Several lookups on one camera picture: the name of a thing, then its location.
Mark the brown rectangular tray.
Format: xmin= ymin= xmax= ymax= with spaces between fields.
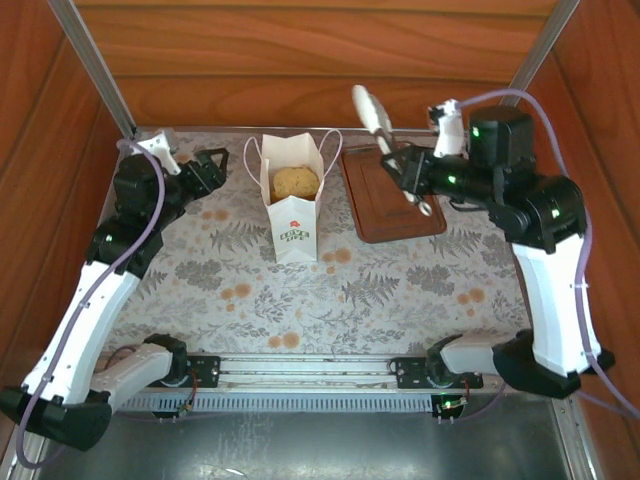
xmin=339 ymin=143 xmax=448 ymax=245

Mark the grey metal sheet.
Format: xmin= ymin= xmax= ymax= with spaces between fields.
xmin=34 ymin=394 xmax=574 ymax=480

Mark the right aluminium frame post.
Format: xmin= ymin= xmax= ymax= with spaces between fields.
xmin=504 ymin=0 xmax=581 ymax=109

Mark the aluminium front rail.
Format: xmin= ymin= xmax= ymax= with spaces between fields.
xmin=219 ymin=352 xmax=506 ymax=392

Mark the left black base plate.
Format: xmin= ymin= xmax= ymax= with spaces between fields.
xmin=149 ymin=352 xmax=222 ymax=390

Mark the slotted grey cable duct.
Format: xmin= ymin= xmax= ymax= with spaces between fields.
xmin=112 ymin=388 xmax=471 ymax=414

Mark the white paper bag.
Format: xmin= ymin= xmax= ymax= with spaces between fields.
xmin=243 ymin=128 xmax=344 ymax=265

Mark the floral tablecloth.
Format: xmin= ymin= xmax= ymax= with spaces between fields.
xmin=87 ymin=130 xmax=551 ymax=354

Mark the aluminium frame post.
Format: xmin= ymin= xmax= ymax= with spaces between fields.
xmin=504 ymin=0 xmax=581 ymax=109
xmin=47 ymin=0 xmax=139 ymax=141

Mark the right small circuit board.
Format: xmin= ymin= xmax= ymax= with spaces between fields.
xmin=433 ymin=394 xmax=469 ymax=419

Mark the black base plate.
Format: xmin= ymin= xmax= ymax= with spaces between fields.
xmin=391 ymin=353 xmax=485 ymax=391
xmin=149 ymin=352 xmax=222 ymax=390

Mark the left aluminium frame post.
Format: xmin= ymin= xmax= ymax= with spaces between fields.
xmin=47 ymin=0 xmax=139 ymax=141

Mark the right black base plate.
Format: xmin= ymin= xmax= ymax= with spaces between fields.
xmin=391 ymin=353 xmax=485 ymax=391

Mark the speckled brown fake bread slice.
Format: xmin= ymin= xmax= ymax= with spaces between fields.
xmin=271 ymin=166 xmax=321 ymax=202

